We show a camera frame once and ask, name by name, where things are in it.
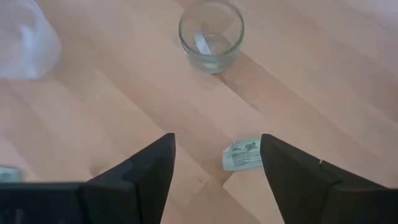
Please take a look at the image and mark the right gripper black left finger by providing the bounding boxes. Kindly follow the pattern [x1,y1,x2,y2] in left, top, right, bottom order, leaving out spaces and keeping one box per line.
[79,133,177,224]

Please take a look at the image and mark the banknote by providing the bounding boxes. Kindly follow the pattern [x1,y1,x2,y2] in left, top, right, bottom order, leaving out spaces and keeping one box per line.
[221,138,264,172]

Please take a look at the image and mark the green white sweetener packet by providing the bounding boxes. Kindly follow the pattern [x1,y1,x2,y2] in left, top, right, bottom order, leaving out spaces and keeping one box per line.
[0,166,23,184]

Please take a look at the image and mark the clear glass jar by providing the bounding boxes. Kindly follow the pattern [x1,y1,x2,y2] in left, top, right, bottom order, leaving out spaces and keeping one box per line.
[178,0,246,75]

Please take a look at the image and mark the clear plastic round container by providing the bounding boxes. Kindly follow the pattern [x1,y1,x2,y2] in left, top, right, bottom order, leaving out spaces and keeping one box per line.
[0,0,62,80]

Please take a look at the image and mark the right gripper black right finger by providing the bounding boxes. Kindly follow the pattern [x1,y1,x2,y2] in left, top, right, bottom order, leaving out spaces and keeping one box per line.
[260,133,398,224]

